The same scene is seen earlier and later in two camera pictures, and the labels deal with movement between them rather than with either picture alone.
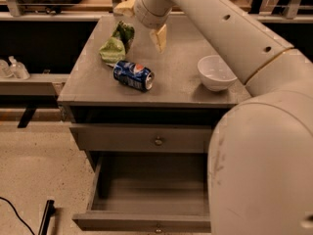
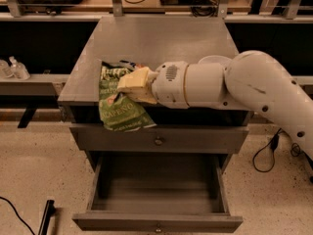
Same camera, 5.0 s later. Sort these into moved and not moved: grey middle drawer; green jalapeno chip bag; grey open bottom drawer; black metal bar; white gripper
Moved: green jalapeno chip bag; white gripper
Not moved: grey middle drawer; black metal bar; grey open bottom drawer
